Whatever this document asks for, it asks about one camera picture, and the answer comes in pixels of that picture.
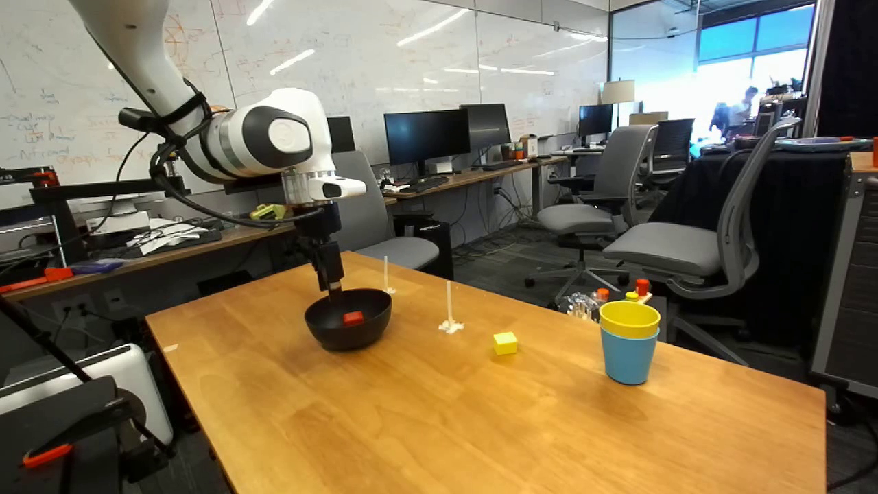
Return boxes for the white papers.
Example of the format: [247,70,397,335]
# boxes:
[125,216,208,258]

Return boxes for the yellow plastic cup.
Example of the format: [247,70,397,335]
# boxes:
[597,299,663,343]

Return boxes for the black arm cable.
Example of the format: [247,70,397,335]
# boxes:
[112,103,305,229]

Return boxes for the blue plastic cup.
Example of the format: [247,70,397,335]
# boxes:
[597,327,660,386]

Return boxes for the black bowl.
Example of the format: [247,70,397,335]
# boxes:
[301,286,394,353]

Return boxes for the black curtain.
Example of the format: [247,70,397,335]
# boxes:
[818,0,878,139]

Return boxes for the black draped cloth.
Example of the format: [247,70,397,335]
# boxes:
[651,147,851,353]

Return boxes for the grey office chair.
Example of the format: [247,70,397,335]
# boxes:
[536,122,658,277]
[601,115,802,367]
[328,147,444,275]

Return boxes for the yellowish wrist camera box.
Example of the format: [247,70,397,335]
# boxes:
[247,201,290,224]

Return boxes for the colourful wooden stacking toy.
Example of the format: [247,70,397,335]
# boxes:
[622,277,656,306]

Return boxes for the clear plastic bag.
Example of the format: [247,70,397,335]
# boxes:
[563,287,607,321]

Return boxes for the yellow cube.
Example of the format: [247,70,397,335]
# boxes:
[489,328,522,360]

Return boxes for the white flat box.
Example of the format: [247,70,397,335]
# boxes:
[0,339,176,450]

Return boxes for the long wooden desk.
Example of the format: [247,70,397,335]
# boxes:
[0,154,571,306]

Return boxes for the black frame red clamp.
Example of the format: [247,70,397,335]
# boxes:
[0,163,168,268]

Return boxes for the wide black computer monitor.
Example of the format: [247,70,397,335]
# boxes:
[382,107,474,169]

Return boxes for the grey drawer cabinet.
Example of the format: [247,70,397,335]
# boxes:
[810,147,878,402]

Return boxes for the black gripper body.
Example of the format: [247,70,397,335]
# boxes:
[294,201,344,254]

